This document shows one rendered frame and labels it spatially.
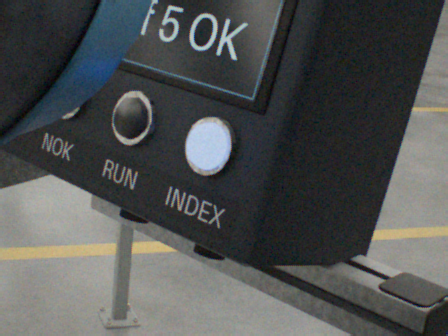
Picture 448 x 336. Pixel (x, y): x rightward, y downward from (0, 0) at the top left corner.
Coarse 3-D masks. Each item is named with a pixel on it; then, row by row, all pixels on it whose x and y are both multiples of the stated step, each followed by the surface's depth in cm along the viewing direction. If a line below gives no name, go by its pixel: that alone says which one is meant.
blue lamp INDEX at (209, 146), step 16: (192, 128) 37; (208, 128) 36; (224, 128) 36; (192, 144) 36; (208, 144) 36; (224, 144) 36; (192, 160) 37; (208, 160) 36; (224, 160) 36; (208, 176) 37
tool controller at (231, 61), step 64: (192, 0) 38; (256, 0) 36; (320, 0) 34; (384, 0) 37; (128, 64) 40; (192, 64) 38; (256, 64) 36; (320, 64) 35; (384, 64) 39; (64, 128) 43; (256, 128) 35; (320, 128) 36; (384, 128) 41; (128, 192) 40; (192, 192) 37; (256, 192) 35; (320, 192) 38; (384, 192) 43; (256, 256) 35; (320, 256) 40
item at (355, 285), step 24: (120, 216) 51; (168, 240) 48; (216, 264) 46; (240, 264) 45; (336, 264) 41; (360, 264) 42; (264, 288) 44; (288, 288) 43; (312, 288) 43; (336, 288) 41; (360, 288) 40; (312, 312) 42; (336, 312) 41; (360, 312) 41; (384, 312) 39; (408, 312) 38; (432, 312) 38
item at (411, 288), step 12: (396, 276) 40; (408, 276) 40; (384, 288) 39; (396, 288) 39; (408, 288) 39; (420, 288) 39; (432, 288) 39; (444, 288) 40; (408, 300) 38; (420, 300) 38; (432, 300) 38
